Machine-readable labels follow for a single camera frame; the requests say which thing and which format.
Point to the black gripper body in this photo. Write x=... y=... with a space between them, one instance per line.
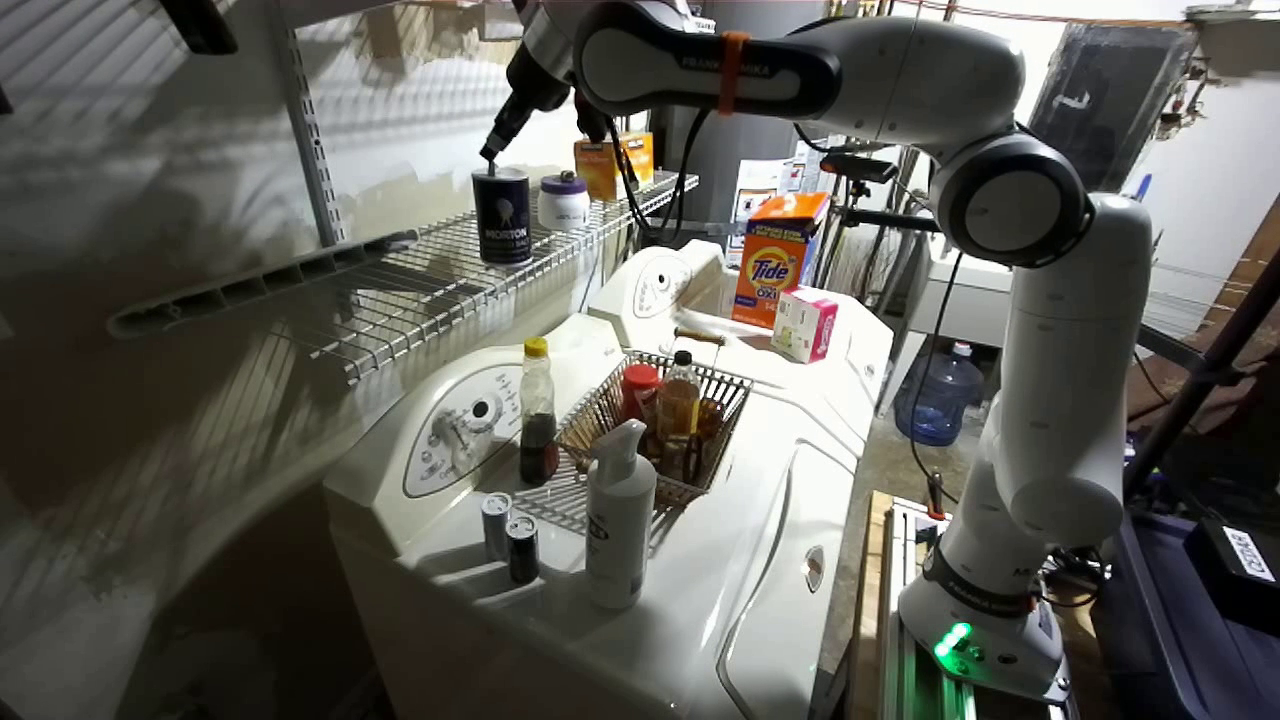
x=539 y=83

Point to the black and white lidded container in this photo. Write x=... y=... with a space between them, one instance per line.
x=502 y=218

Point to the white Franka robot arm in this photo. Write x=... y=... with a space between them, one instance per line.
x=1052 y=375

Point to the white jar with dark lid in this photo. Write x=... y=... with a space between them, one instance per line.
x=564 y=201

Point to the orange box on shelf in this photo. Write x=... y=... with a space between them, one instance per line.
x=615 y=166

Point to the white slotted shelf upright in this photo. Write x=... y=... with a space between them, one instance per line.
x=307 y=122

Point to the dark sauce bottle yellow cap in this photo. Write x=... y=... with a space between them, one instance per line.
x=539 y=412

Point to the red lidded jar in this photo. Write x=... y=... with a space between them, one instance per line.
x=640 y=391

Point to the orange Tide detergent box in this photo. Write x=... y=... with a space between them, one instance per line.
x=779 y=262

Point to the amber bottle with black cap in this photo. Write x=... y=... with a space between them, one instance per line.
x=682 y=412

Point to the pink and white small box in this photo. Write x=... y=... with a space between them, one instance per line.
x=806 y=324

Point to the small can with white label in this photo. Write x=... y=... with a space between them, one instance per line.
x=494 y=523

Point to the white spray bottle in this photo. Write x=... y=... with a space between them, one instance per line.
x=623 y=523

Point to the white dryer with control panel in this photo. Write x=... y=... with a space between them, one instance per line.
x=855 y=361

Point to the small dark can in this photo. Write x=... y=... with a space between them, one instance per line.
x=521 y=549

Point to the white washer with round dial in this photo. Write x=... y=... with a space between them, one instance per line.
x=744 y=561

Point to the blue water jug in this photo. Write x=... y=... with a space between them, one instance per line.
x=937 y=396

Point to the black trash bin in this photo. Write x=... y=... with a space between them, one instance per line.
x=1107 y=100

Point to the wooden robot platform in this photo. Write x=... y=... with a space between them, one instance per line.
x=874 y=603

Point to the black diagonal pole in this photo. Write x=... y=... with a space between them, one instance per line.
x=1202 y=382

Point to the dark blue storage bin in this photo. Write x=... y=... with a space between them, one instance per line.
x=1185 y=642

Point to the black device with white label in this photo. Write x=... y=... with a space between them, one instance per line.
x=1242 y=566

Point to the black camera tripod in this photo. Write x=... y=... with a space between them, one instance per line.
x=881 y=220

